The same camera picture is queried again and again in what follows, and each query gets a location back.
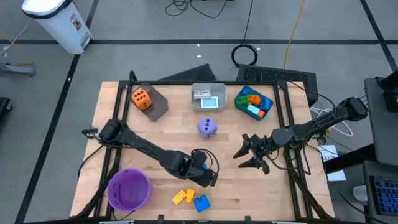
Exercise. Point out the yellow studded brick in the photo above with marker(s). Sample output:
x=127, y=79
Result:
x=178, y=197

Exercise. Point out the orange stud block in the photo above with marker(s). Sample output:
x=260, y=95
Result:
x=254, y=99

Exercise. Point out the white paper sheet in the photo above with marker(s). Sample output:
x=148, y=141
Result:
x=329, y=152

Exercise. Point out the orange foam dice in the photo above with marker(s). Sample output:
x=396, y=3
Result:
x=141, y=99

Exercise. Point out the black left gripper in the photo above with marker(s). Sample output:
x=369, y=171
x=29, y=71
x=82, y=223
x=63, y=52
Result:
x=205, y=180

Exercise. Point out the black aluminium table frame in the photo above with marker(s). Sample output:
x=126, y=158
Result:
x=180, y=83

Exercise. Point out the mint studded brick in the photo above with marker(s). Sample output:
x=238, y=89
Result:
x=253, y=109

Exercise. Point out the white card packet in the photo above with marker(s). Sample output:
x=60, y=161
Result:
x=202, y=94

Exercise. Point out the purple plastic bucket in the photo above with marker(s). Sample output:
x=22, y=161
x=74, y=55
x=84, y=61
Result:
x=129, y=189

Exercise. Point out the black flat panel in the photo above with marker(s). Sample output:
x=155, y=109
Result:
x=196, y=74

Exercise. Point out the grey desk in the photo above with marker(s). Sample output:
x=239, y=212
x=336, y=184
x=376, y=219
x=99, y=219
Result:
x=382, y=140

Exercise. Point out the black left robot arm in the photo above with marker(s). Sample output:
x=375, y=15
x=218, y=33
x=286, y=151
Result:
x=140, y=143

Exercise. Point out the royal blue stud block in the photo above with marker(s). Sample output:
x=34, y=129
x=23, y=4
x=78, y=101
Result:
x=245, y=91

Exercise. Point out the teal plastic bin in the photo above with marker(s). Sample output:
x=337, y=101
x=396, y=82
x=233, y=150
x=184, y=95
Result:
x=259, y=92

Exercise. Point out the purple foam dice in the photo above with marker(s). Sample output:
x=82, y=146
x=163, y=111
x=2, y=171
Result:
x=207, y=127

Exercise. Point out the red-orange studded brick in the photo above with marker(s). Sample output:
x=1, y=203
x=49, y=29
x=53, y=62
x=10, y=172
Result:
x=261, y=114

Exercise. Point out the black desk device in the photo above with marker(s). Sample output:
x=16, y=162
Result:
x=390, y=93

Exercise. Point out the big blue two-stud block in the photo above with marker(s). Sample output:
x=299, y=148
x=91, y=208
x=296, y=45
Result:
x=201, y=204

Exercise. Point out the white computer mouse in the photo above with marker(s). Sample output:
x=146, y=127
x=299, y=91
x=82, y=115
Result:
x=360, y=193

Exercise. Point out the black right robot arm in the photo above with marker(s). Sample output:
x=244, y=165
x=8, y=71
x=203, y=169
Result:
x=311, y=127

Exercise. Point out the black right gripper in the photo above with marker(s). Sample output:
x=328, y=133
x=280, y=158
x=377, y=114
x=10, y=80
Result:
x=262, y=146

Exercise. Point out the yellow stud block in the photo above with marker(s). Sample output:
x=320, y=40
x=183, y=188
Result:
x=190, y=195

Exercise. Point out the grey card box white border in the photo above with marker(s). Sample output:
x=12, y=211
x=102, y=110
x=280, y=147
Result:
x=210, y=102

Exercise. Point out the white pedal trash bin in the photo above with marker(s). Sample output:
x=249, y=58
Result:
x=59, y=25

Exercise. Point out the backlit black keyboard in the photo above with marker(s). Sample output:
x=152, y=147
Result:
x=385, y=194

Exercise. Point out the smoky translucent plastic bin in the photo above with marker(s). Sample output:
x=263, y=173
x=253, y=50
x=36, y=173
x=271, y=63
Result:
x=158, y=109

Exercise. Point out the light grey plastic bin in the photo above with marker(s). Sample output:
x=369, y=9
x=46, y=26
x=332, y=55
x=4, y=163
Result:
x=222, y=90

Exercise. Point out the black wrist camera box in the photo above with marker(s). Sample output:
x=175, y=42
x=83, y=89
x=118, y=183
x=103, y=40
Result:
x=199, y=157

